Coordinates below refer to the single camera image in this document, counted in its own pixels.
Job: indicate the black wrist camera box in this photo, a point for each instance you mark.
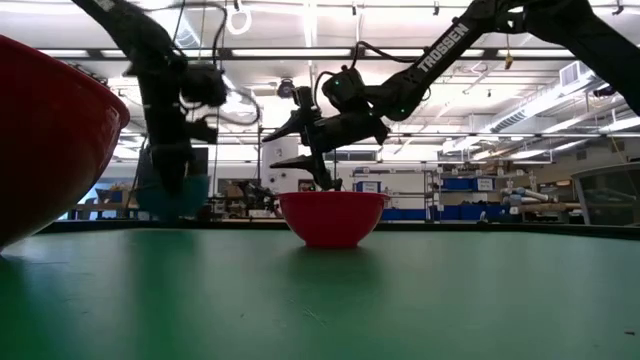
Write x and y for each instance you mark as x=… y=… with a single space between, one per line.
x=345 y=87

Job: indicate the shelf with blue bins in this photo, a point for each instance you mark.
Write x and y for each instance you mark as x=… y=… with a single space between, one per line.
x=467 y=197

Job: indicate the wooden workbench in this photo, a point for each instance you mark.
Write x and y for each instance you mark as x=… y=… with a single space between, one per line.
x=100 y=207

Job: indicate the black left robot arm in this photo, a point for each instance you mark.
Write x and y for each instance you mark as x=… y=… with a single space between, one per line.
x=150 y=45

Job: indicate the white paper rolls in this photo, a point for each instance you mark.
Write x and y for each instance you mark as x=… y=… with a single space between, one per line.
x=525 y=196

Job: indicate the red plastic bowl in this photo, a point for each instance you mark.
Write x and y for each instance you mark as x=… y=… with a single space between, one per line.
x=331 y=220
x=45 y=140

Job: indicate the blue labelled bin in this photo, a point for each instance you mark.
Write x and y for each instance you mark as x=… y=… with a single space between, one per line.
x=367 y=186

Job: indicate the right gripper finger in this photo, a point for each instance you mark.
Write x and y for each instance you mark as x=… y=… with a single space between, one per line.
x=297 y=162
x=290 y=125

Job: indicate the yellow hanging tag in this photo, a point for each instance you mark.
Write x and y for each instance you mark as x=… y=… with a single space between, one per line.
x=508 y=61

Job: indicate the glass display case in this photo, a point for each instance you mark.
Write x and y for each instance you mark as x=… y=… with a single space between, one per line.
x=607 y=195

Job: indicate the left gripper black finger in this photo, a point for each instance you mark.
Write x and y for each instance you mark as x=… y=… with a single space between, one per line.
x=175 y=177

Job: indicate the white ceiling vent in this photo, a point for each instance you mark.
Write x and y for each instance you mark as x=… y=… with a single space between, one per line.
x=575 y=74

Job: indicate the white cabinet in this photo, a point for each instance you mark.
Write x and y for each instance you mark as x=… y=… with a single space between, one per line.
x=280 y=165

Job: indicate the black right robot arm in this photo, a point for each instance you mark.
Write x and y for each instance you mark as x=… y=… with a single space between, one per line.
x=445 y=45

